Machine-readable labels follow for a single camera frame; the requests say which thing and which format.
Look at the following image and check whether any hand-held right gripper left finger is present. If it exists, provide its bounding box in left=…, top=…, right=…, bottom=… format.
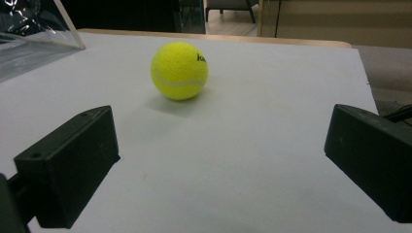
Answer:
left=13, top=105, right=121, bottom=230

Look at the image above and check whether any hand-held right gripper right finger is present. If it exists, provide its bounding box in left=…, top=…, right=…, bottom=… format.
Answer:
left=324, top=103, right=412, bottom=224

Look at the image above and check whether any clear plastic box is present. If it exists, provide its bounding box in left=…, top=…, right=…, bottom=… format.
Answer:
left=0, top=0, right=87, bottom=83

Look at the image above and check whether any yellow tennis ball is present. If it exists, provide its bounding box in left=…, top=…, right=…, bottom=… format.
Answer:
left=150, top=41, right=209, bottom=101

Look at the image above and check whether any beige cabinet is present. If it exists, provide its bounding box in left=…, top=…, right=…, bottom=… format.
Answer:
left=257, top=0, right=412, bottom=50

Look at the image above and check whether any dark chair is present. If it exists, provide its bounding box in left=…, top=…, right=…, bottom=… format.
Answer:
left=204, top=0, right=260, bottom=24

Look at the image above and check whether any black cable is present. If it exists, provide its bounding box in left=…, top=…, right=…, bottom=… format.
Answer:
left=383, top=104, right=412, bottom=124

